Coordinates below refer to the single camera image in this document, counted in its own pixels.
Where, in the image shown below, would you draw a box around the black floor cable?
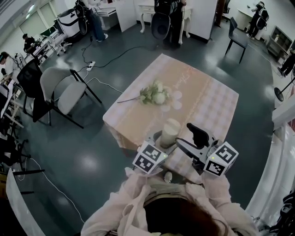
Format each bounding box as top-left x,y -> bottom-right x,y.
82,34 -> 162,69

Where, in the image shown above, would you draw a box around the white drawer unit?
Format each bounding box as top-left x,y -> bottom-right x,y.
93,6 -> 116,30

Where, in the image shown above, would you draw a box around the white swivel chair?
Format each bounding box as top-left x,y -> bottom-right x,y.
48,29 -> 72,56

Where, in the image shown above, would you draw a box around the dark grey chair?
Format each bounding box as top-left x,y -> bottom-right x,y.
225,16 -> 251,64

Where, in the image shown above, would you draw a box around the white glossy counter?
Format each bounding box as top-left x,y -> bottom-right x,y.
244,101 -> 295,215

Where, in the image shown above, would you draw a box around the brown wooden stand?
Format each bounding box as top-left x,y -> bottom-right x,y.
215,0 -> 231,26

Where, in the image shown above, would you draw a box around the white desk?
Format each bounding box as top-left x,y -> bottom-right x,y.
236,8 -> 255,30

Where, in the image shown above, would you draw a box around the white floor cable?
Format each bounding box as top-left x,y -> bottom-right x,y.
84,77 -> 124,94
24,158 -> 86,224

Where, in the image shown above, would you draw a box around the black mesh office chair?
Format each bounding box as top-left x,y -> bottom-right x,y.
17,59 -> 50,123

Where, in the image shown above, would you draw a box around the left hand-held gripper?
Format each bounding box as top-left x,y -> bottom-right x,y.
132,130 -> 178,175

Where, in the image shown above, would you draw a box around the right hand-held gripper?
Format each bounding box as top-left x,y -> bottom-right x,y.
176,123 -> 239,177

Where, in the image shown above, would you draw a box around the table with checked tablecloth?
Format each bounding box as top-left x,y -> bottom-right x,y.
102,53 -> 240,184

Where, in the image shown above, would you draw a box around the white dresser with curved legs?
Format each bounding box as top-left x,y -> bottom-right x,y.
137,1 -> 194,39

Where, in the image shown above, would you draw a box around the grey cubby cabinet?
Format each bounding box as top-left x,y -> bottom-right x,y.
267,24 -> 294,59

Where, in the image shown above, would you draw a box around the person's right forearm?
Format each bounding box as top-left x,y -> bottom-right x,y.
200,174 -> 232,208

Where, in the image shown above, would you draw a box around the black floor stand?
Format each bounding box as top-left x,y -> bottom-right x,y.
273,73 -> 295,102

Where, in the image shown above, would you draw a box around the person's left forearm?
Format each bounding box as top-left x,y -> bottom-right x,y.
119,166 -> 163,208

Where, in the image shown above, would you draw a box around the person's torso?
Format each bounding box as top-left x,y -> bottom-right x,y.
80,175 -> 259,236

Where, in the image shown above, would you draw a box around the white cylindrical cup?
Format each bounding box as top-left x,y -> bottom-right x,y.
159,131 -> 179,149

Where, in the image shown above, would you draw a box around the grey chair with black frame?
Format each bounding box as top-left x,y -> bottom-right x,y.
39,66 -> 102,129

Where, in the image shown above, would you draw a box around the white board panel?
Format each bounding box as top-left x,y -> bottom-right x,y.
6,167 -> 46,236

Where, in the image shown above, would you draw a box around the black equipment pile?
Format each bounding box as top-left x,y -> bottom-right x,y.
268,191 -> 295,236

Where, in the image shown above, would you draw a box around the black chair frames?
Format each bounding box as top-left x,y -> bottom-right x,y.
0,129 -> 46,196

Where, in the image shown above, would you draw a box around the white and black equipment cart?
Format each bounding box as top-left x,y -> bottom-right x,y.
57,9 -> 81,39

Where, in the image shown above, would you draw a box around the white flower bouquet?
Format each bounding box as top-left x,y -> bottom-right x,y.
117,79 -> 172,106

